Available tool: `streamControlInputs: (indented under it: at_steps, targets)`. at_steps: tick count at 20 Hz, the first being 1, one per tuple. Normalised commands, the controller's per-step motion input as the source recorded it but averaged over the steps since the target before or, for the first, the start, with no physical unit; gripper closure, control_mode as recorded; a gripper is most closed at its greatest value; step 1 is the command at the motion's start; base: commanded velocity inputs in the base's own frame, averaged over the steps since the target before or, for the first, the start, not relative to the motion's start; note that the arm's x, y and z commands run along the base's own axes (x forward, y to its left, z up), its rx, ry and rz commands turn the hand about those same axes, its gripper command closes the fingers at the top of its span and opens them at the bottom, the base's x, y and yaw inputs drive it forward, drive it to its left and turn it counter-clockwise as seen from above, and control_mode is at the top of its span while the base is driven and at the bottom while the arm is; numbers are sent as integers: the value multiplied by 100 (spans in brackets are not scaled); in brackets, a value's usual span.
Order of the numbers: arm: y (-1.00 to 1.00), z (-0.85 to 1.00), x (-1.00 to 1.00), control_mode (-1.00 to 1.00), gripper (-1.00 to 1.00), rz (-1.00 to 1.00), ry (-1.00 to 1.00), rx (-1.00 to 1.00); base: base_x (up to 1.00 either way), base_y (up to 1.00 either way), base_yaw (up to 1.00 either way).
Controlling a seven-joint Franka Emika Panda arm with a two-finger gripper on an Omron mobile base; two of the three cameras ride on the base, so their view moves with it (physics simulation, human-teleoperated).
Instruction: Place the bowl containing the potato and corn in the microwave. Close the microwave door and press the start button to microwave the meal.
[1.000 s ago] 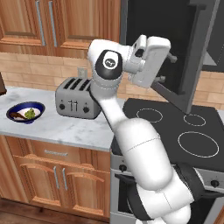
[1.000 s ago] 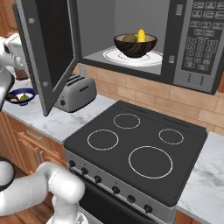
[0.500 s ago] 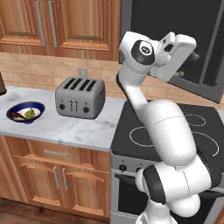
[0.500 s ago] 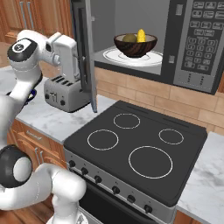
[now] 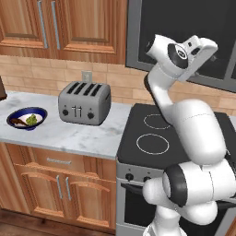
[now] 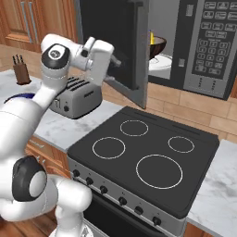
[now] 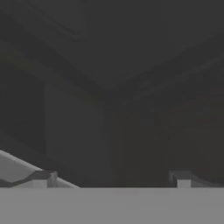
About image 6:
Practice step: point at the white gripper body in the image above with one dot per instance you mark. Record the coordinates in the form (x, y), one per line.
(101, 63)

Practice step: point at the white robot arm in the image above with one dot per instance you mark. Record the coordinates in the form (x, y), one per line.
(18, 123)

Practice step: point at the black microwave door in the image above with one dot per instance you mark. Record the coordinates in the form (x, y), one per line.
(123, 40)

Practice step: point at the yellow corn cob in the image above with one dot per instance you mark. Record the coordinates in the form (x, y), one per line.
(151, 37)

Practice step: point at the white microwave turntable plate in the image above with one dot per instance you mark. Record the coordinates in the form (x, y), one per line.
(160, 66)

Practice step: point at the dark brown bowl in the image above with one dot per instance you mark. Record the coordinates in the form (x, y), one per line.
(158, 46)

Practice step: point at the wooden cupboard door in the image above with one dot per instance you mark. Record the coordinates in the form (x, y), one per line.
(46, 21)

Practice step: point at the black and silver microwave oven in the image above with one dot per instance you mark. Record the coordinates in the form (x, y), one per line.
(209, 46)

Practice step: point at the black oven door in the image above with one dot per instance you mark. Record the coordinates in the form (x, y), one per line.
(117, 220)

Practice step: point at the silver toaster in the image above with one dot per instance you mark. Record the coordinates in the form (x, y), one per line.
(78, 100)

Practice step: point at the brown knife block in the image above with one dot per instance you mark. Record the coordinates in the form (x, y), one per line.
(21, 72)

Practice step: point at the blue plate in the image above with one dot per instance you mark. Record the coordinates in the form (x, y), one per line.
(18, 96)

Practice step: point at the black hob stove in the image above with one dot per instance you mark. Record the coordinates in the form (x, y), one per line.
(145, 154)

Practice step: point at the wooden drawer front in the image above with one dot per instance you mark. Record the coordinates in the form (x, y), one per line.
(52, 159)

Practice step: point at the black stove knob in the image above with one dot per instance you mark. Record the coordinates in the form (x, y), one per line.
(156, 221)
(139, 210)
(103, 189)
(122, 201)
(76, 173)
(89, 180)

